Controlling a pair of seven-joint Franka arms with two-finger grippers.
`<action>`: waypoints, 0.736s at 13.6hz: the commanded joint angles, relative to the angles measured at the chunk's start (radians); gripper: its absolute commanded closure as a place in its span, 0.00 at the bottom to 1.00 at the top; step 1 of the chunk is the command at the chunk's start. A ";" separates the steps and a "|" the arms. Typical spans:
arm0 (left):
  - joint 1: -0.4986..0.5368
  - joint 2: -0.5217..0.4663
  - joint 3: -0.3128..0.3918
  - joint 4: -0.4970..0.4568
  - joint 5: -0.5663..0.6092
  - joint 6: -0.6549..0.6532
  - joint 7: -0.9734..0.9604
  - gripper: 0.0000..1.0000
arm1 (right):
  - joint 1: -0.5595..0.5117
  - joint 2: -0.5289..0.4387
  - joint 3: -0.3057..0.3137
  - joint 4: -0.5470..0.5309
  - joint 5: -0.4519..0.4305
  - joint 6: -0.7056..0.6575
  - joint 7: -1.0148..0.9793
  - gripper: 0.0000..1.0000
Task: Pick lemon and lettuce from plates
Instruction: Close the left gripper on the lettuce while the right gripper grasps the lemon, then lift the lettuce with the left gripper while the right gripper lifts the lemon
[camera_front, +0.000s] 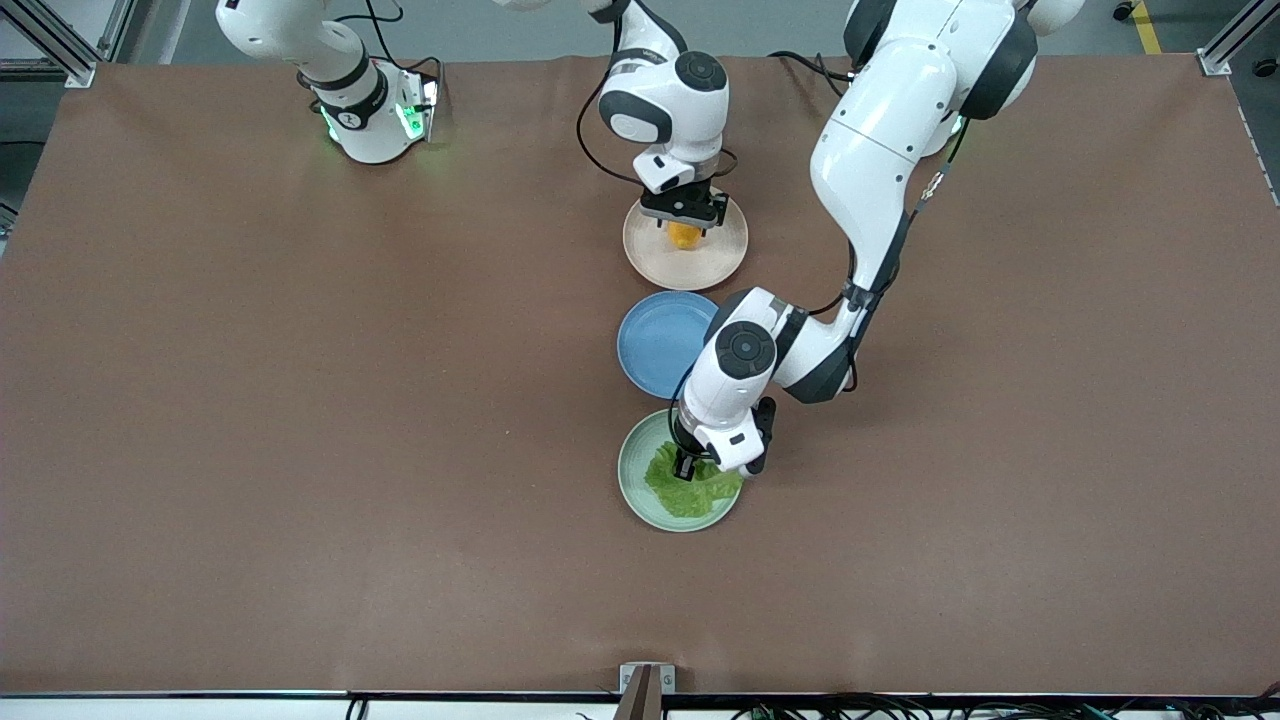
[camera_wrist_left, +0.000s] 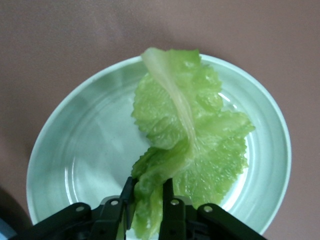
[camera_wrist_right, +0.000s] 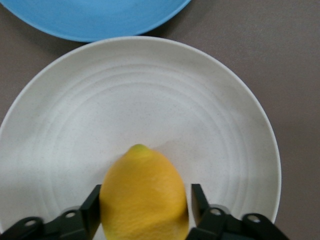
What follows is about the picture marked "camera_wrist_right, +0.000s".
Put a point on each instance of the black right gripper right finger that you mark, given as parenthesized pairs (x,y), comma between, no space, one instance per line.
(202,207)

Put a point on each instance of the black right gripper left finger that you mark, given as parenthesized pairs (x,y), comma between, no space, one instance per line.
(85,212)

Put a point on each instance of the yellow lemon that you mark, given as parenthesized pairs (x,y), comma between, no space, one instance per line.
(143,195)

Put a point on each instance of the cream white round plate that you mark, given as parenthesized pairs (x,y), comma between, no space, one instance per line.
(150,100)

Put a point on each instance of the blue round plate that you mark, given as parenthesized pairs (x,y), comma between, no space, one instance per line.
(87,17)

